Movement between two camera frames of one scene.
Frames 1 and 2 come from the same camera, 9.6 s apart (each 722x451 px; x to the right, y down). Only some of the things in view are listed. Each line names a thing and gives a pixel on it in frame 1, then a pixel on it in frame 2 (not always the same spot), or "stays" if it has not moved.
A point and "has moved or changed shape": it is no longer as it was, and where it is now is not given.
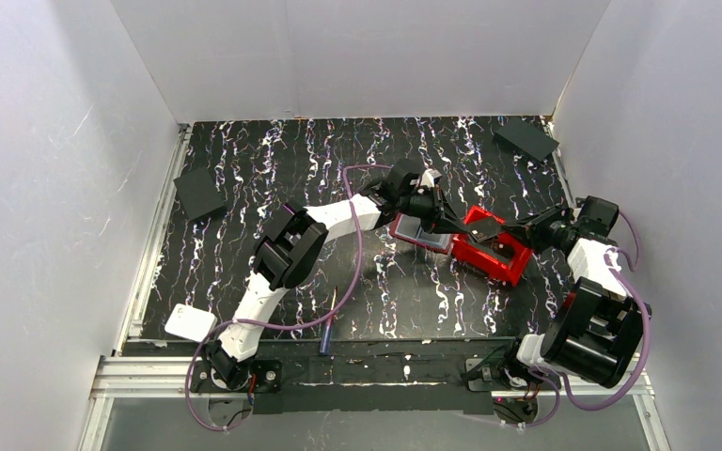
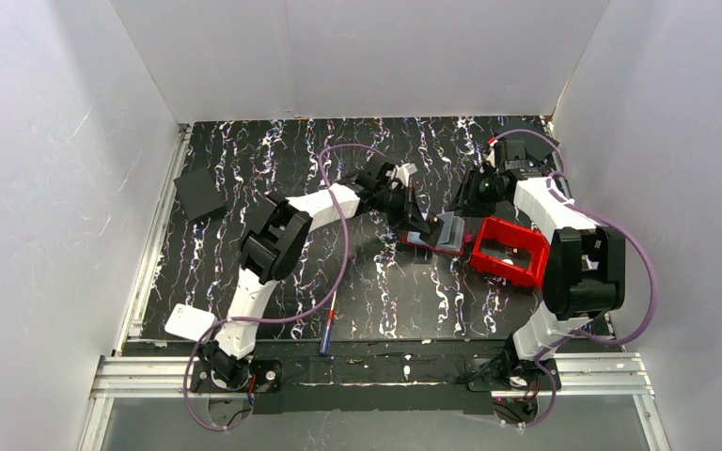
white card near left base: [190, 322] stays
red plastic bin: [502, 256] has moved or changed shape
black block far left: [198, 194] stays
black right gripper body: [537, 225] to [469, 203]
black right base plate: [486, 375] stays
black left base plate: [265, 377] stays
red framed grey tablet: [410, 228] has moved or changed shape
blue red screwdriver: [325, 339] stays
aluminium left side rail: [131, 323] stays
